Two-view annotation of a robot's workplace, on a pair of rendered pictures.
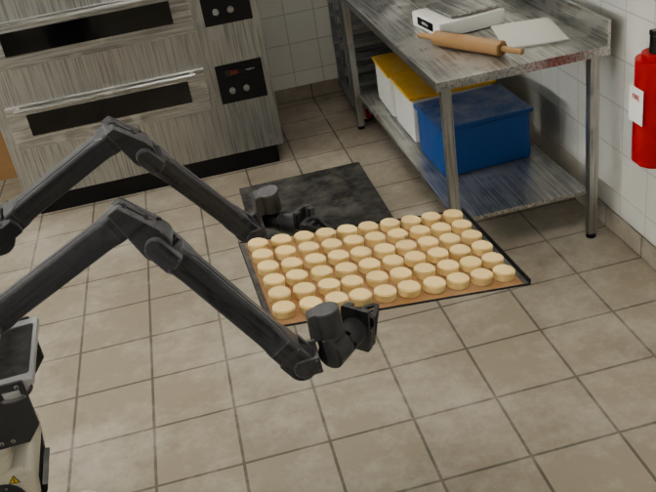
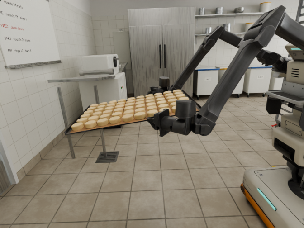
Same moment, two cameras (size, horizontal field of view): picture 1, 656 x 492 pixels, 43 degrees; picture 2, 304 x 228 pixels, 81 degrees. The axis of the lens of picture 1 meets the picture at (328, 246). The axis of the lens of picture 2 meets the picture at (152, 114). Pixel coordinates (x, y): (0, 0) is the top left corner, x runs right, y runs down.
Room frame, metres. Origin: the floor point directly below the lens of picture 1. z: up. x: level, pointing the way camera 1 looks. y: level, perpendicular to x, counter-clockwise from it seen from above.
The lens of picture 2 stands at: (2.58, 0.10, 1.24)
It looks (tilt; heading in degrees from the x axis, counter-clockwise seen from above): 20 degrees down; 187
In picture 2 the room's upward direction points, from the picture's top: 2 degrees counter-clockwise
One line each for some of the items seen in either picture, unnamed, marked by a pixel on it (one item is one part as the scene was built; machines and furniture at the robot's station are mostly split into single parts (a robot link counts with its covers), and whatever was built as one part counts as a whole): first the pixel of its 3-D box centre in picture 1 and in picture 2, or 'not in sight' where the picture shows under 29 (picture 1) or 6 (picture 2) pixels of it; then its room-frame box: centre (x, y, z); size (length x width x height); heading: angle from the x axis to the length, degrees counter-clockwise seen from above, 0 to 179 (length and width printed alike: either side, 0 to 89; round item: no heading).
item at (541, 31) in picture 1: (527, 32); not in sight; (3.42, -0.99, 0.89); 0.34 x 0.26 x 0.01; 176
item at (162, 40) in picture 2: not in sight; (161, 59); (-1.95, -0.20, 1.02); 1.40 x 0.91 x 2.05; 97
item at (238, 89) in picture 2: not in sight; (228, 81); (-2.29, 1.52, 0.39); 0.64 x 0.54 x 0.77; 8
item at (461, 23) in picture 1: (457, 15); not in sight; (3.73, -0.75, 0.92); 0.32 x 0.30 x 0.09; 104
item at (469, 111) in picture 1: (472, 130); not in sight; (3.71, -0.79, 0.36); 0.46 x 0.38 x 0.26; 99
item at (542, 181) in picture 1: (450, 86); not in sight; (4.01, -0.75, 0.49); 1.90 x 0.72 x 0.98; 7
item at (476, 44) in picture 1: (468, 43); not in sight; (3.34, -0.71, 0.91); 0.56 x 0.06 x 0.06; 36
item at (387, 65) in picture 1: (420, 79); not in sight; (4.56, -0.68, 0.36); 0.46 x 0.38 x 0.26; 95
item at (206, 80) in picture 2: not in sight; (203, 83); (-2.22, 0.88, 0.39); 0.64 x 0.54 x 0.77; 10
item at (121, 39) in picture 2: not in sight; (122, 49); (-2.29, -1.25, 1.27); 0.42 x 0.06 x 1.00; 97
